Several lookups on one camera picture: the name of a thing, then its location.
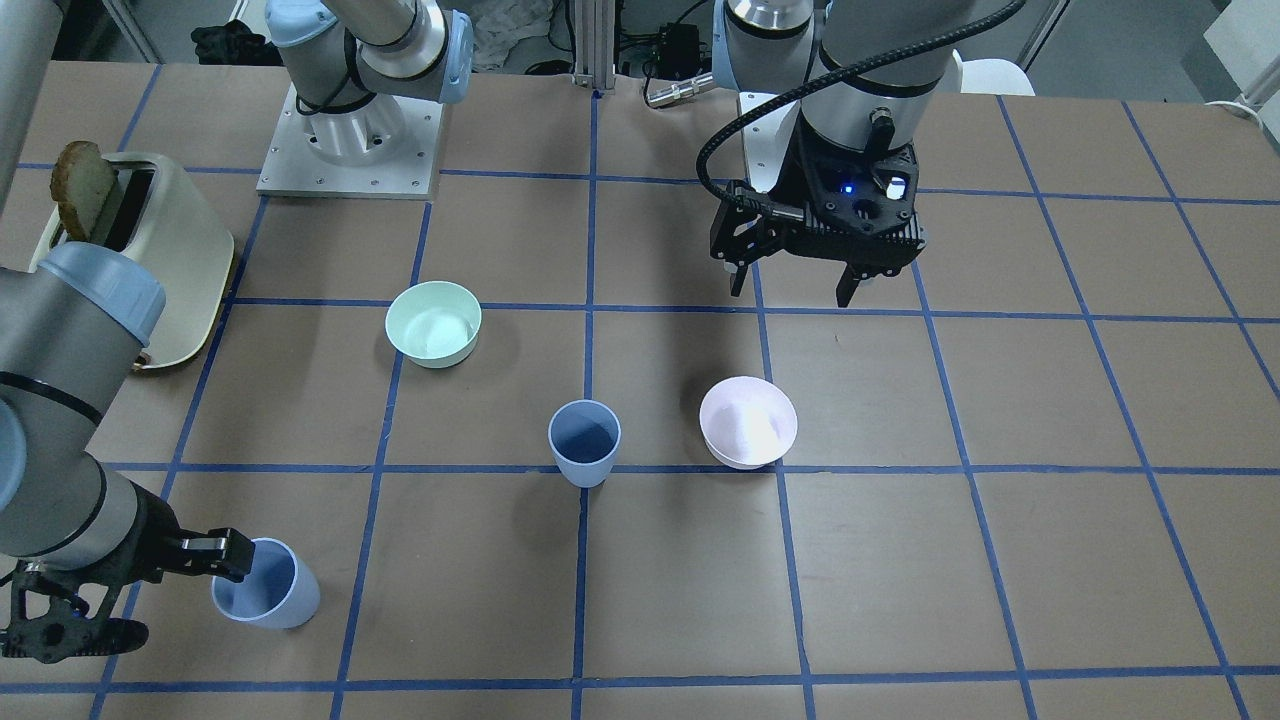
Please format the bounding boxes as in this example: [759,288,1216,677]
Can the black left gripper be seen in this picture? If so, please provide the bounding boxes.
[710,129,928,309]

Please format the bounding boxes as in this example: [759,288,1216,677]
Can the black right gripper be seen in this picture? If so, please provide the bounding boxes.
[3,489,256,664]

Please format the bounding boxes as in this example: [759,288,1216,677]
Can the light blue plastic cup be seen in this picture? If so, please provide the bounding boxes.
[547,398,622,489]

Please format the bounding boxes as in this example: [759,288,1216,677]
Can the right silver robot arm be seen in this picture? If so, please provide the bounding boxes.
[1,1,475,664]

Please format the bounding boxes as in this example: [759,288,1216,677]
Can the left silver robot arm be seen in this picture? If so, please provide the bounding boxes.
[694,1,1021,307]

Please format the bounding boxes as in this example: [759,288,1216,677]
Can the pink plastic bowl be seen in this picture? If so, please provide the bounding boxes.
[698,375,797,471]

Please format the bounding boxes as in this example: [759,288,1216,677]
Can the white chair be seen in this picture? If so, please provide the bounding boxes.
[937,50,1036,97]

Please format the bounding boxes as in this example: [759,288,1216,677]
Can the green plastic bowl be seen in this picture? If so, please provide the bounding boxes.
[384,281,483,369]

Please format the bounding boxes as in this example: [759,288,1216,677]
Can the cream toaster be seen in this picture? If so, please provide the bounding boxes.
[29,152,234,372]

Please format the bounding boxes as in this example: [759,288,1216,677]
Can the toast slice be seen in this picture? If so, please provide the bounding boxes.
[50,140,118,242]

